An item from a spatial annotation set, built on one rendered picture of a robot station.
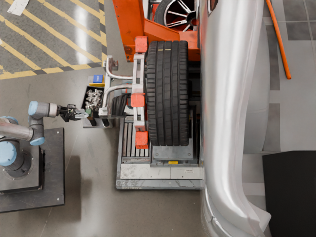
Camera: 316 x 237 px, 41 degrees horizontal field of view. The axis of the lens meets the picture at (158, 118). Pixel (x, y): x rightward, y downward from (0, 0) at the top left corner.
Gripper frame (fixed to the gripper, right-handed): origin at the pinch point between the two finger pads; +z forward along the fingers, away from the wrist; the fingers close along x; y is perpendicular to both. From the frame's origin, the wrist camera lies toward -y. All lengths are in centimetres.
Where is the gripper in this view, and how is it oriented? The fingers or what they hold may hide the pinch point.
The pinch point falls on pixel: (86, 115)
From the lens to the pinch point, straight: 288.0
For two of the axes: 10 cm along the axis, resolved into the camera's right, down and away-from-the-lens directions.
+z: 9.3, 1.1, 3.5
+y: 3.6, -4.3, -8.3
